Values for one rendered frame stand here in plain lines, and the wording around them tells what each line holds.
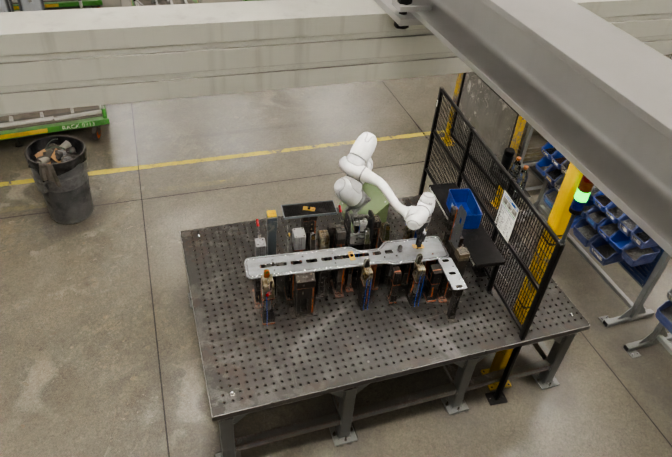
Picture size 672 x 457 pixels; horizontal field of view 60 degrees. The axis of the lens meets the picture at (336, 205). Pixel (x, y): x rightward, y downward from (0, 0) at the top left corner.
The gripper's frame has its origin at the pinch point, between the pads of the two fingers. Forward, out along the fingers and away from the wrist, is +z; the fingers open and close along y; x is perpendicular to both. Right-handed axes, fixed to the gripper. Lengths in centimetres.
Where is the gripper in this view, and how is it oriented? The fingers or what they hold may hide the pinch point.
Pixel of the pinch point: (419, 242)
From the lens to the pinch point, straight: 402.4
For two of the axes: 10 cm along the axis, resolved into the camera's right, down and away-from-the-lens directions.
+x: 9.7, -1.0, 2.2
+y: 2.3, 6.2, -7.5
